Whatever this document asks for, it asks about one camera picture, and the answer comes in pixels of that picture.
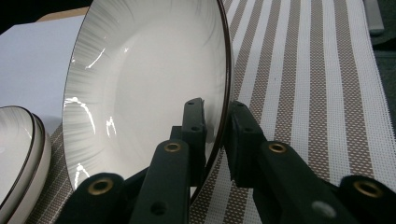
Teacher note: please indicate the white plate with dark rim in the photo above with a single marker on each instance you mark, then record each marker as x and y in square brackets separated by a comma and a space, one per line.
[42, 161]
[12, 149]
[140, 62]

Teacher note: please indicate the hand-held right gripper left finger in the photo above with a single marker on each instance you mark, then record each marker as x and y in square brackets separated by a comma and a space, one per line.
[194, 140]

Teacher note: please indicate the white metal stand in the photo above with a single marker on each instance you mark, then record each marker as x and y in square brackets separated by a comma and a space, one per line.
[373, 17]

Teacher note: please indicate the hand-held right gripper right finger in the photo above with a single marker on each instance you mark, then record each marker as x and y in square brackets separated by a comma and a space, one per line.
[246, 149]

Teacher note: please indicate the brown white striped placemat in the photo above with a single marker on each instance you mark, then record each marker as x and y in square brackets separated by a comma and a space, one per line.
[311, 93]

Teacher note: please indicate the wooden table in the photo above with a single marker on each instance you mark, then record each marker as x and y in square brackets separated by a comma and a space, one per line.
[62, 15]

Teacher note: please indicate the white table board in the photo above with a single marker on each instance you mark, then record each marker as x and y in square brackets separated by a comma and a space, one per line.
[31, 62]

